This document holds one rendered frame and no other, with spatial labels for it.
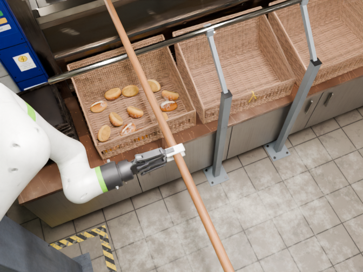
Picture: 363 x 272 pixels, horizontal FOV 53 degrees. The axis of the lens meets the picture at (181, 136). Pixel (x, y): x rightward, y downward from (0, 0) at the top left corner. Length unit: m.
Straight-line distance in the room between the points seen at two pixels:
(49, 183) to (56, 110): 0.40
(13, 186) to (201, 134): 1.30
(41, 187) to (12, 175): 1.17
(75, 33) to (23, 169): 1.18
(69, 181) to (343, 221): 1.86
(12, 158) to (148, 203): 1.72
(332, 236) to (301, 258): 0.25
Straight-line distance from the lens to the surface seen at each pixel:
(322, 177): 2.69
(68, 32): 1.95
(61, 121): 1.83
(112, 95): 2.13
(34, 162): 0.86
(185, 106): 2.11
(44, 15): 1.85
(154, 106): 1.38
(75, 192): 1.25
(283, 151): 2.69
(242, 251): 2.41
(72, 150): 1.27
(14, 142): 0.85
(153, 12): 1.99
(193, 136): 2.02
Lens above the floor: 2.34
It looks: 61 degrees down
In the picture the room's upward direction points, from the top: 3 degrees counter-clockwise
